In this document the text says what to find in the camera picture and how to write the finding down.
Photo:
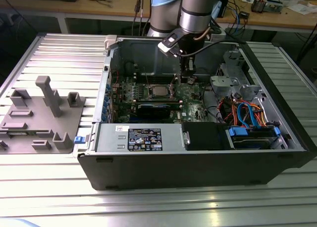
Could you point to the silver CPU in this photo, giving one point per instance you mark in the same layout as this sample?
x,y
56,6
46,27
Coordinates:
x,y
159,90

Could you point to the thin metal locking lever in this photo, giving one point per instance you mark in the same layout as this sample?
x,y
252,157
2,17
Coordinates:
x,y
147,80

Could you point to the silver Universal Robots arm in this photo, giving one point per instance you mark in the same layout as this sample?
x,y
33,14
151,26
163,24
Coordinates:
x,y
195,11

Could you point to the black RAM slot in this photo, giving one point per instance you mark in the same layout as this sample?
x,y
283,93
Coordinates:
x,y
168,101
141,75
141,80

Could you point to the CPU socket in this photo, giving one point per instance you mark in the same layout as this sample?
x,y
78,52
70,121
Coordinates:
x,y
149,92

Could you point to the grey metal drive cage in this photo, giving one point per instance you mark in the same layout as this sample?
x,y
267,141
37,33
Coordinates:
x,y
223,82

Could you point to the pale blue teach pendant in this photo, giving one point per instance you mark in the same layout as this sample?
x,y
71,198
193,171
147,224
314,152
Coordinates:
x,y
217,10

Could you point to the green motherboard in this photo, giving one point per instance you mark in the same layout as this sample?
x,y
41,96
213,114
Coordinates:
x,y
190,105

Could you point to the black power adapter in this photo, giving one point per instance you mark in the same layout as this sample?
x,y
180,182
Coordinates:
x,y
244,15

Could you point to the black graphics card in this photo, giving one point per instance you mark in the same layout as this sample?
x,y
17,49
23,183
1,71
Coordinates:
x,y
153,111

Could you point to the grey case latch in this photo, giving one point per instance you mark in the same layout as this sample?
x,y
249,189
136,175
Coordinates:
x,y
110,41

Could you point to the electronic component assembly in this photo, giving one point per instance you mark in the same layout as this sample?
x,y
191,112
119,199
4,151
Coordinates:
x,y
258,5

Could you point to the black drive bay box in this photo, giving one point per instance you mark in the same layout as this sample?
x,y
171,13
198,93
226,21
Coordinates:
x,y
208,136

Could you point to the wooden desk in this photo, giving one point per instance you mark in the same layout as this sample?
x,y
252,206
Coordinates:
x,y
104,7

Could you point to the hard disk in blue carrier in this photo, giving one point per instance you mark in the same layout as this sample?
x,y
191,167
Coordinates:
x,y
237,132

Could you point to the grey power supply unit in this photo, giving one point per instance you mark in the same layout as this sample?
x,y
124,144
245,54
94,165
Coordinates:
x,y
109,137

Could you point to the white paper sheets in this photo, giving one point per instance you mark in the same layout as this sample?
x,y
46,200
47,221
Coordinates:
x,y
303,9

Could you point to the black open PC case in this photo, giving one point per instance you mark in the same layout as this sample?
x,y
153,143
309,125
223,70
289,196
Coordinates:
x,y
173,170

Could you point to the blue plastic case clip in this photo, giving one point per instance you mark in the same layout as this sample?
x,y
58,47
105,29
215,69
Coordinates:
x,y
79,140

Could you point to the grey parts rack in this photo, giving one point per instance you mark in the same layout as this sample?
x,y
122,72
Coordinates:
x,y
37,132

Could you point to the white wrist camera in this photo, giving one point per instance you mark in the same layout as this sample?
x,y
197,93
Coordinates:
x,y
171,42

